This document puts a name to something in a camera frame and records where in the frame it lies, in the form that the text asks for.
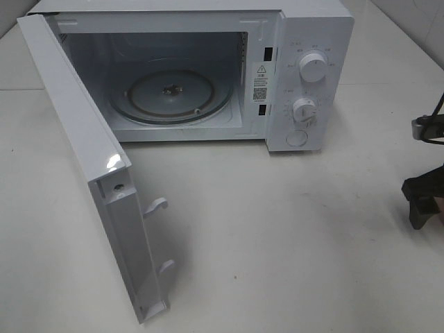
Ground black camera cable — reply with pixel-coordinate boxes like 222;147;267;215
429;90;444;122

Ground glass microwave turntable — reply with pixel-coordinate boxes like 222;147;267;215
109;69;234;126

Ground white warning label sticker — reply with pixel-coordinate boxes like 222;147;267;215
251;62;273;103

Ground white microwave door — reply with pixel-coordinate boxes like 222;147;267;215
17;14;175;323

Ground wrist camera with silver heatsink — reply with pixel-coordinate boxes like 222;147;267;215
411;114;443;145

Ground round white door button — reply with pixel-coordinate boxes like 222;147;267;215
286;130;308;147

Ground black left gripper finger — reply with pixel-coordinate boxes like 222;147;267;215
402;166;443;230

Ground lower white timer knob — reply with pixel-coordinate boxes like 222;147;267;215
293;98;317;123

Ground white microwave oven body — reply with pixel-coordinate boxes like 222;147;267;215
25;1;355;152

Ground upper white power knob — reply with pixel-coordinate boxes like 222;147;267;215
299;50;327;83

